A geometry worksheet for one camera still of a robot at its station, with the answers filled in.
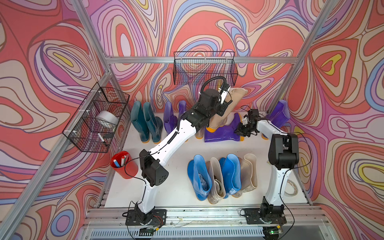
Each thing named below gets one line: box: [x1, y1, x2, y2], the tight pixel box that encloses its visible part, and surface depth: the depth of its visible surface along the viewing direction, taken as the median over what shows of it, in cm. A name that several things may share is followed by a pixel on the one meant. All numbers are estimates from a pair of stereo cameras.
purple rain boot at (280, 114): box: [266, 99, 290, 128], surface depth 87 cm
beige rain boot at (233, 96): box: [206, 88, 248, 130], surface depth 80 cm
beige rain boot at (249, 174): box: [232, 153, 258, 198], surface depth 67 cm
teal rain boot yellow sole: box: [130, 101, 150, 143], surface depth 88 cm
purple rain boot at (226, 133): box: [204, 112, 245, 143], surface depth 103 cm
